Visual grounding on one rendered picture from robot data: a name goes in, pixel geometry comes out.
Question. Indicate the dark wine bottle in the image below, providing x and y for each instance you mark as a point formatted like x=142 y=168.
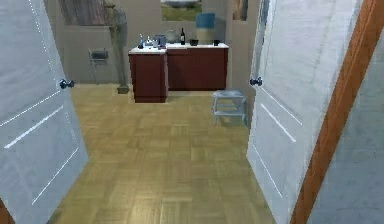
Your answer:
x=182 y=36

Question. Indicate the blue spray bottle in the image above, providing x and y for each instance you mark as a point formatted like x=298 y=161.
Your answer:
x=141 y=42

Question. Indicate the pale blue step stool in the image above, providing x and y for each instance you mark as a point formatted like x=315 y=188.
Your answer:
x=229 y=105

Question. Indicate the red-brown kitchen counter cabinet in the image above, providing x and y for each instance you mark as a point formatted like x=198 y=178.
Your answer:
x=186 y=68

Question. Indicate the black bowl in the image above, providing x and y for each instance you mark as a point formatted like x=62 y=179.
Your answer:
x=194 y=42

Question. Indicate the dark round door knob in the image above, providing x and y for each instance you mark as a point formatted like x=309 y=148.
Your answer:
x=65 y=83
x=256 y=81

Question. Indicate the small black cup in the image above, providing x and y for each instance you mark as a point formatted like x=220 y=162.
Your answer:
x=216 y=42

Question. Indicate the blue-grey toaster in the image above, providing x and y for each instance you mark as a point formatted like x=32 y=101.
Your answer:
x=160 y=40

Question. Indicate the blue and beige canister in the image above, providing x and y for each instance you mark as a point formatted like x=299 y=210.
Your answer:
x=205 y=28

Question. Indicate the grey standing floor lamp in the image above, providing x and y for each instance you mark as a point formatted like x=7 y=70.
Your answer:
x=119 y=43

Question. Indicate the white panelled room door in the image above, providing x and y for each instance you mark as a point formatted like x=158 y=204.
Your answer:
x=30 y=110
x=293 y=100

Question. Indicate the window with green view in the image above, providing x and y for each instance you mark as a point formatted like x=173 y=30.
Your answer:
x=181 y=10

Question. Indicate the grey wall-mounted box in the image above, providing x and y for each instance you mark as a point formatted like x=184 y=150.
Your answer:
x=98 y=55

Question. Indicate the narrow framed wall picture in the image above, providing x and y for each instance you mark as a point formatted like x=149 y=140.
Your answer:
x=240 y=9

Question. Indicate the brown wooden door frame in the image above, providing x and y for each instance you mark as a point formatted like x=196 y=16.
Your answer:
x=336 y=113

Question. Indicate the brown framed wall picture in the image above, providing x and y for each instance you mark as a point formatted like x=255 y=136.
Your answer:
x=83 y=12

